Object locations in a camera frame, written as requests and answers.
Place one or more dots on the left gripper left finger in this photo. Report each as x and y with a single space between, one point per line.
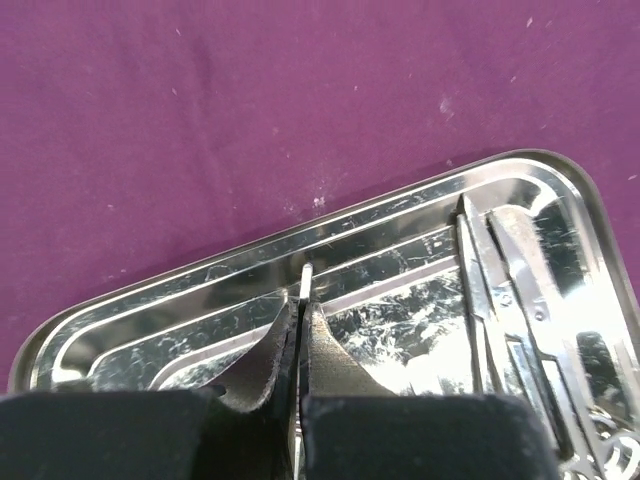
240 425

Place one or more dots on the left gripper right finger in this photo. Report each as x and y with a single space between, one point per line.
353 428

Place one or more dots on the steel scissors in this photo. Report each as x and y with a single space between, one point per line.
493 359

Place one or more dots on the steel forceps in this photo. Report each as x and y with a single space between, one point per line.
596 439

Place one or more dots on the purple surgical cloth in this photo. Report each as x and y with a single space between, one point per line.
138 136

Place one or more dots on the steel instrument tray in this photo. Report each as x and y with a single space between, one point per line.
386 274

